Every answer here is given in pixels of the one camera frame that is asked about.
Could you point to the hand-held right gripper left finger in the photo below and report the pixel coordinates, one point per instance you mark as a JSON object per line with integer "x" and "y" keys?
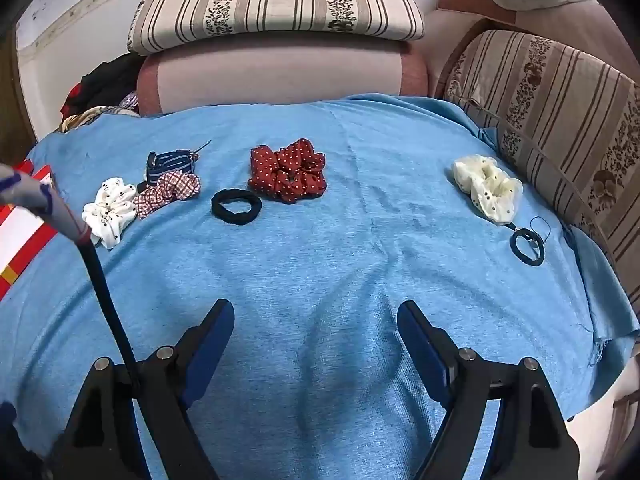
{"x": 215, "y": 340}

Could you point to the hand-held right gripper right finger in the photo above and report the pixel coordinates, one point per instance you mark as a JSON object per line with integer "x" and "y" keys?
{"x": 420, "y": 345}

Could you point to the red plaid scrunchie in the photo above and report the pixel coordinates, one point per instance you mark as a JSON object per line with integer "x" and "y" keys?
{"x": 167, "y": 190}

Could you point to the white black-dotted scrunchie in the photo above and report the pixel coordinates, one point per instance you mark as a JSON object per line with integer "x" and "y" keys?
{"x": 107, "y": 212}

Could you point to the cream dotted scrunchie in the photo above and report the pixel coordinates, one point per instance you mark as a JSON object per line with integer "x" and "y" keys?
{"x": 487, "y": 185}

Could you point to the navy striped scrunchie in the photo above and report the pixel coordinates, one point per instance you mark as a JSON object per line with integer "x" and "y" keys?
{"x": 167, "y": 162}

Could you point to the red polka dot scrunchie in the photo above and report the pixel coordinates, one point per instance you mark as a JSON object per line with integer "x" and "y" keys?
{"x": 287, "y": 170}

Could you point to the red box with white inside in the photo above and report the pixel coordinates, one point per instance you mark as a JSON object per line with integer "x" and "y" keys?
{"x": 20, "y": 230}

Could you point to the blue blanket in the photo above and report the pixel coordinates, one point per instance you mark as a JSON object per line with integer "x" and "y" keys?
{"x": 320, "y": 260}

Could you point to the beige patterned cloth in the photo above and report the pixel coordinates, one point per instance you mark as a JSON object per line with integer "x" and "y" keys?
{"x": 82, "y": 119}

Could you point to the brown striped floral cushion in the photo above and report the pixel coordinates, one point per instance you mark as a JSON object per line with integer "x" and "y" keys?
{"x": 555, "y": 110}

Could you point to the pile of dark clothes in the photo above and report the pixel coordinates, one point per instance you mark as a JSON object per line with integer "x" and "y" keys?
{"x": 107, "y": 85}

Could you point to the pink sofa backrest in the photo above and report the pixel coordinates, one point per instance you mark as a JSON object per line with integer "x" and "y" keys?
{"x": 565, "y": 25}

